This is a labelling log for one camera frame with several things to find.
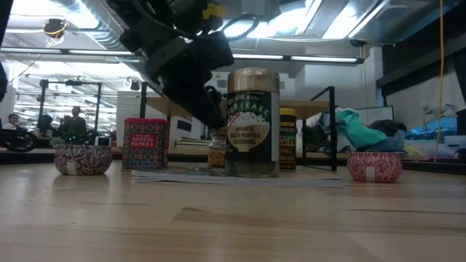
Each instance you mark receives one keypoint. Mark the white lamp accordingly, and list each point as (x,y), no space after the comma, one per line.
(450,111)

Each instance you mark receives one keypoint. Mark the person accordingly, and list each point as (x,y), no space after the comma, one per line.
(12,123)
(75,125)
(45,125)

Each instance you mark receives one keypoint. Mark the yellow-lidded dark spice jar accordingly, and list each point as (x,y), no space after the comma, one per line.
(288,145)

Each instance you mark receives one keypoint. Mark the silver ventilation duct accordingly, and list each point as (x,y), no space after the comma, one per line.
(91,25)

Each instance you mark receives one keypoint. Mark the black linear light bar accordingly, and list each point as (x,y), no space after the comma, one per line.
(287,57)

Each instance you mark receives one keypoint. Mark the black security camera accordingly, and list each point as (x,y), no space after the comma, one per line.
(358,43)

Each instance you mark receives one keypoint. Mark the white cabinet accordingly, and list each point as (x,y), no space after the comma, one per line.
(127,109)

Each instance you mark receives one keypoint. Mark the stack of books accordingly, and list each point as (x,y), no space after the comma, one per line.
(189,142)

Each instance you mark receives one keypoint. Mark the white cloth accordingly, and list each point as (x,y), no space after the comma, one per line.
(300,140)

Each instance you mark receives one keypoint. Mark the pink patterned round tin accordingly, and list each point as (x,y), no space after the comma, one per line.
(386,167)

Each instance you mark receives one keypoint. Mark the white cup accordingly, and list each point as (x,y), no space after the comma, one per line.
(106,142)

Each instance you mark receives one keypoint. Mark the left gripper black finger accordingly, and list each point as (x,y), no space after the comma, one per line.
(198,105)
(218,96)

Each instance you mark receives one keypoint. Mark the black metal rig frame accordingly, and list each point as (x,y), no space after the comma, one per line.
(42,105)

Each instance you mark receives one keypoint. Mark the teal cloth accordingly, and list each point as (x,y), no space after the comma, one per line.
(358,131)

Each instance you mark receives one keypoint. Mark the maroon patterned round tin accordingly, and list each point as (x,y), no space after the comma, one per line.
(87,160)

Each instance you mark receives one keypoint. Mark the black wheel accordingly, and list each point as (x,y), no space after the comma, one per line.
(14,135)

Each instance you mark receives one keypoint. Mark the small cork-topped glass jar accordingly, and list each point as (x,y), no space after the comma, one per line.
(217,156)

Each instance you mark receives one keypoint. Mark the pile of dark clothes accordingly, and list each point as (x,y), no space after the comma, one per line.
(391,140)

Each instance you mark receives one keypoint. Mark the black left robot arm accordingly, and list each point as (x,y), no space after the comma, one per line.
(156,9)

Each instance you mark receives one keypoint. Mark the small green plant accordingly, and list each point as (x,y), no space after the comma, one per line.
(57,141)

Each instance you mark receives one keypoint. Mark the red smoked paprika tin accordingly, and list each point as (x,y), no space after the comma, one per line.
(145,145)

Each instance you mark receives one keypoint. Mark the gold-lidded furikake seasoning jar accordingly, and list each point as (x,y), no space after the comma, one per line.
(251,127)

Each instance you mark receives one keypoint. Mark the wooden shelf black metal legs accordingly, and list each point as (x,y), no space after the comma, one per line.
(309,107)

